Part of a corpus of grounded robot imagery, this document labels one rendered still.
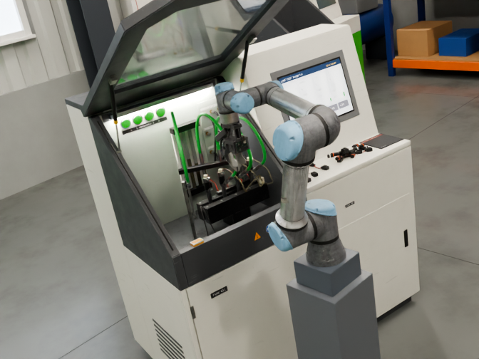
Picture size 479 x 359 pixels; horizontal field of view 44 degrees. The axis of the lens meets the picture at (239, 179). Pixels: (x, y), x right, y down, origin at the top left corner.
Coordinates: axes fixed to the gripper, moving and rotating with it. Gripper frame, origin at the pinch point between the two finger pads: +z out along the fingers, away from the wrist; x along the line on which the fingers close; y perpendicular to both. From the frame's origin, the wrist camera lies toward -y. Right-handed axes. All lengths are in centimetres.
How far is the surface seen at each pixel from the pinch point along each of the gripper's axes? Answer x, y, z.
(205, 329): -28, -2, 66
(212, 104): 26, -56, -12
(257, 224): 6.9, -2.4, 29.5
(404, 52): 481, -343, 93
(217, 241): -14.1, -2.4, 28.8
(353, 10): 472, -422, 37
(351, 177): 63, -2, 29
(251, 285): -2, -2, 57
